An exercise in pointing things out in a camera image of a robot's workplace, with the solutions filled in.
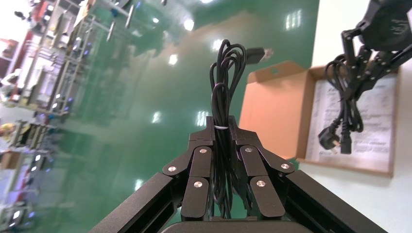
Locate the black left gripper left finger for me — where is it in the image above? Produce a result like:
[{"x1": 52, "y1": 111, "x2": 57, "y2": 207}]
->
[{"x1": 89, "y1": 116, "x2": 215, "y2": 233}]

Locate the thin black USB cable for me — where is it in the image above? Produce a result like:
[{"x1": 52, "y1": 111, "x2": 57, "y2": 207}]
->
[{"x1": 209, "y1": 39, "x2": 275, "y2": 220}]

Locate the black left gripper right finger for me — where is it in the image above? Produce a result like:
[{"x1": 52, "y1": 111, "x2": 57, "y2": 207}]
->
[{"x1": 229, "y1": 116, "x2": 388, "y2": 233}]

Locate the open brown cardboard box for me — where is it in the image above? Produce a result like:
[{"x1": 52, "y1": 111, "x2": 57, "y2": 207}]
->
[{"x1": 239, "y1": 61, "x2": 402, "y2": 178}]

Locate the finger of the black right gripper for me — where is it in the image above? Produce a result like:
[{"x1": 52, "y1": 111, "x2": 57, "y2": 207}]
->
[
  {"x1": 341, "y1": 28, "x2": 371, "y2": 99},
  {"x1": 354, "y1": 45, "x2": 412, "y2": 101}
]

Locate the metal storage shelving rack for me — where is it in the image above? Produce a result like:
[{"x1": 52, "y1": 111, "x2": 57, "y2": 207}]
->
[
  {"x1": 0, "y1": 119, "x2": 68, "y2": 232},
  {"x1": 13, "y1": 0, "x2": 139, "y2": 118}
]

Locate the thick black power cord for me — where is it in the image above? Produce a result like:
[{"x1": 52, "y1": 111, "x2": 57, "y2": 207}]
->
[{"x1": 318, "y1": 54, "x2": 365, "y2": 155}]

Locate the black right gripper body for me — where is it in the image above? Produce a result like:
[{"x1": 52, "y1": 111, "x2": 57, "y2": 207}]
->
[{"x1": 356, "y1": 0, "x2": 412, "y2": 52}]

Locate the white printed instruction sheet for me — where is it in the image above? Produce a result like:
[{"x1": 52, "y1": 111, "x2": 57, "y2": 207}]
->
[{"x1": 305, "y1": 74, "x2": 397, "y2": 173}]

